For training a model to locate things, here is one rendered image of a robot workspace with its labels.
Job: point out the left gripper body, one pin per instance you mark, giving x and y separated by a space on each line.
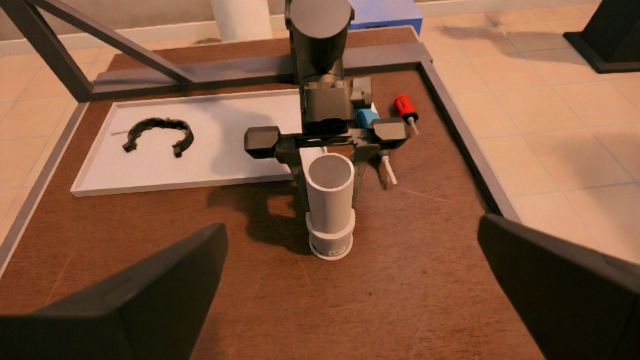
267 137

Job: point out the white hollow tube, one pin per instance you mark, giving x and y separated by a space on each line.
329 179

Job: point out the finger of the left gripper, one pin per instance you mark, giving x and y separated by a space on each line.
359 158
294 161

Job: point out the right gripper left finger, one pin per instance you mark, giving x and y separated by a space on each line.
152 310

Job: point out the red screwdriver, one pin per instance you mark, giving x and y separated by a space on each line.
406 111

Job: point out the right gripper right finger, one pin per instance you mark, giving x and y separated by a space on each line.
576 302

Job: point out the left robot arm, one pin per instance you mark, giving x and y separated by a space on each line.
319 31

